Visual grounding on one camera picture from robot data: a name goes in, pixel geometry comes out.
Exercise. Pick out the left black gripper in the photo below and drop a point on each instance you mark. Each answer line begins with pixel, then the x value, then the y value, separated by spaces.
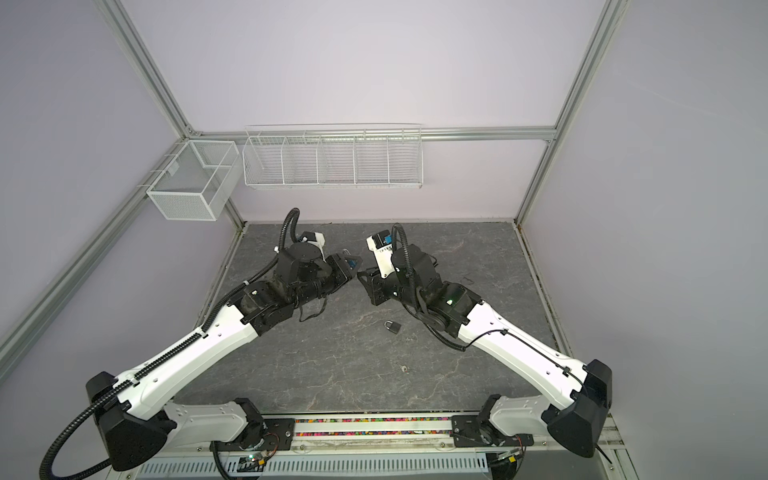
pixel 342 269

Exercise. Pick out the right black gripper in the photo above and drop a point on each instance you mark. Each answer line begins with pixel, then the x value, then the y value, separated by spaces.
pixel 378 285

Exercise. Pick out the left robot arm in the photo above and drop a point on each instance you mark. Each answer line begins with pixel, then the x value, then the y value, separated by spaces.
pixel 134 411

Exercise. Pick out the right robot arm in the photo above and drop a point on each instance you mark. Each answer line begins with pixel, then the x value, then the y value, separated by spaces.
pixel 574 397

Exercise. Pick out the grey padlock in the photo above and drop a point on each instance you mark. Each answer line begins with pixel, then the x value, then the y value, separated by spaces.
pixel 393 327

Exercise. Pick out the white mesh box basket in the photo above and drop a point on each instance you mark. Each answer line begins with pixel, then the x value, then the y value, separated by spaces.
pixel 198 181

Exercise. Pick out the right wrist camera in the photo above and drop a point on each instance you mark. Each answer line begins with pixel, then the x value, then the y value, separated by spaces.
pixel 380 244

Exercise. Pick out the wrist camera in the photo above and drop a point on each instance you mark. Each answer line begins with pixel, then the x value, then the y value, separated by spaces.
pixel 316 239
pixel 380 244

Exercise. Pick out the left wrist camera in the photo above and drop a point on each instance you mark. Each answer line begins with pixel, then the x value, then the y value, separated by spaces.
pixel 316 239

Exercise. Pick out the white wire shelf basket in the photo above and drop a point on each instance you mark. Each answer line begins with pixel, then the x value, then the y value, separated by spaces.
pixel 345 155

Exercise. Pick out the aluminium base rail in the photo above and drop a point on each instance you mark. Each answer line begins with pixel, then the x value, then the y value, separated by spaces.
pixel 372 432

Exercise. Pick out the white vented cable duct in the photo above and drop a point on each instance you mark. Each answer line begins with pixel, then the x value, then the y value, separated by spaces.
pixel 316 466

